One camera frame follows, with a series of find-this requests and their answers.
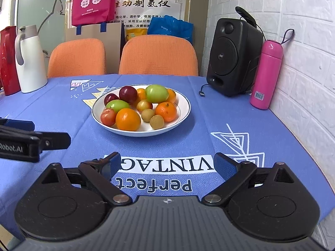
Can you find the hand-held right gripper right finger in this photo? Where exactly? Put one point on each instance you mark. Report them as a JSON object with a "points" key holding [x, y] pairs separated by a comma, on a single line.
{"points": [[225, 166]]}

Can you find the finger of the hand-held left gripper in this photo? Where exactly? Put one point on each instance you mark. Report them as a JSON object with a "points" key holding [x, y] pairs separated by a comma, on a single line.
{"points": [[56, 141], [21, 125]]}

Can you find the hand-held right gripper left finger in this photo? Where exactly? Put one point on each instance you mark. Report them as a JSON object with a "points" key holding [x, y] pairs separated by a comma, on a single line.
{"points": [[112, 164]]}

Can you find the large orange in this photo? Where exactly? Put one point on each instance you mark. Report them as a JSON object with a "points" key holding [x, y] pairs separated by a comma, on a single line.
{"points": [[128, 119]]}

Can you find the red yellow plum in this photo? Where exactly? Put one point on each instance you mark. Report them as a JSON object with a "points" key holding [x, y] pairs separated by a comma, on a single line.
{"points": [[144, 105], [108, 117]]}

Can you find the green jujube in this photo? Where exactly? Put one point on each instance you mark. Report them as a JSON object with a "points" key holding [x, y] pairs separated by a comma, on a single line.
{"points": [[117, 106], [156, 93]]}

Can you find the brown longan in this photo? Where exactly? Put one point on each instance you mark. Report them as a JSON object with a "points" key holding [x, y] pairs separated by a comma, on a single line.
{"points": [[157, 122], [148, 115]]}

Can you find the dark red plum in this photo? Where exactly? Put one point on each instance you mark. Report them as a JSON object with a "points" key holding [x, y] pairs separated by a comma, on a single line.
{"points": [[128, 94], [110, 99]]}

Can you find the white plate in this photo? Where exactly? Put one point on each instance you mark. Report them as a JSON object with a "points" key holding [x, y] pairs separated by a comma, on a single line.
{"points": [[183, 107]]}

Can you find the orange mandarin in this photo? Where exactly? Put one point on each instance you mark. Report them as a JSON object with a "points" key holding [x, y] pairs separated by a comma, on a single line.
{"points": [[166, 112], [172, 96]]}

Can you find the small orange tangerine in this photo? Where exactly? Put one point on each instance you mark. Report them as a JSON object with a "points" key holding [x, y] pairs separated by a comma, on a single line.
{"points": [[141, 94]]}

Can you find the blue printed tablecloth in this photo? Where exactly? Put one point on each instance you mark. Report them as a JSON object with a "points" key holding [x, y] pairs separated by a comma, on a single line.
{"points": [[65, 109]]}

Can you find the white thermos jug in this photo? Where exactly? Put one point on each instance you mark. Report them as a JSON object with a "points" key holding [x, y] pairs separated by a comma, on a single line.
{"points": [[31, 65]]}

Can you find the red thermos jug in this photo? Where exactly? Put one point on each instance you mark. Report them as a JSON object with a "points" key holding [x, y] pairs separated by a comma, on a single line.
{"points": [[7, 62]]}

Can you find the orange chair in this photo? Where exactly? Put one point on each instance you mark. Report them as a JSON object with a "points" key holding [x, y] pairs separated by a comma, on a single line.
{"points": [[157, 55], [76, 57]]}

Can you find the pink bottle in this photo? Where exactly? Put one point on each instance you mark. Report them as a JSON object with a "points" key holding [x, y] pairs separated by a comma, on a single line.
{"points": [[265, 78]]}

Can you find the black speaker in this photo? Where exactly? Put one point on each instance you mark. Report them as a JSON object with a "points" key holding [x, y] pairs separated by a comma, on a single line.
{"points": [[230, 57]]}

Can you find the brown paper bag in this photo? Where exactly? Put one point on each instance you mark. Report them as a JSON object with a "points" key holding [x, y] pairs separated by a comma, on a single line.
{"points": [[91, 33]]}

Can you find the yellow packet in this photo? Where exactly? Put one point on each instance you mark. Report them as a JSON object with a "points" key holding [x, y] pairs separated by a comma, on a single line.
{"points": [[134, 32]]}

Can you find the magenta bag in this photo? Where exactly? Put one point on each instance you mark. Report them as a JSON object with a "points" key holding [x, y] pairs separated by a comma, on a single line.
{"points": [[91, 2]]}

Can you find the blue bag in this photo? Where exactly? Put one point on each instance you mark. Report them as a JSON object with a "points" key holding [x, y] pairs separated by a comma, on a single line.
{"points": [[170, 28]]}

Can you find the wall poster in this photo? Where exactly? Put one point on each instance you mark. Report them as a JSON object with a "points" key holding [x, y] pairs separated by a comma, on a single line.
{"points": [[146, 11]]}

